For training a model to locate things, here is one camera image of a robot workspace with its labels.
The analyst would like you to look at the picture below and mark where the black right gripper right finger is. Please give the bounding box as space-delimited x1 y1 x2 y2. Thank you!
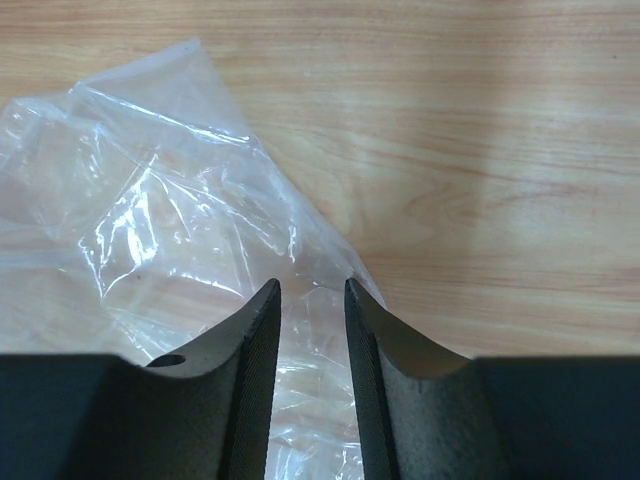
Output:
344 279 639 479

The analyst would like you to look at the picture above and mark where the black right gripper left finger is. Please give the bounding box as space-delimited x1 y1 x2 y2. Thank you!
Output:
1 280 281 479

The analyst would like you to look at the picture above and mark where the blue zip top bag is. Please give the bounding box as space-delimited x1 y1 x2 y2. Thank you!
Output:
1 39 373 479

